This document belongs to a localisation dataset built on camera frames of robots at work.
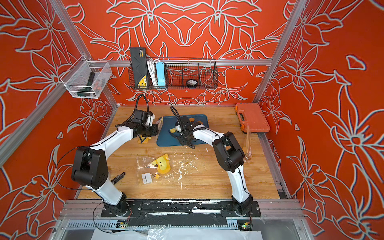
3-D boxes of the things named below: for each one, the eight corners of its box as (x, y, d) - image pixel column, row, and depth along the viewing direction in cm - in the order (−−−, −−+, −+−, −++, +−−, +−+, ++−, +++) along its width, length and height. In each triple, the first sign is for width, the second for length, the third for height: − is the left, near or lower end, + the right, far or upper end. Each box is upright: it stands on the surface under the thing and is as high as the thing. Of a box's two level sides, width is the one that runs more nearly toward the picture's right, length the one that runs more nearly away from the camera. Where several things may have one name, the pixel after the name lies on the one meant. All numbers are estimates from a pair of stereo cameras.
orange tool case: (242, 133, 103) (244, 129, 99) (235, 107, 120) (236, 103, 116) (268, 133, 103) (271, 129, 99) (257, 107, 120) (260, 103, 116)
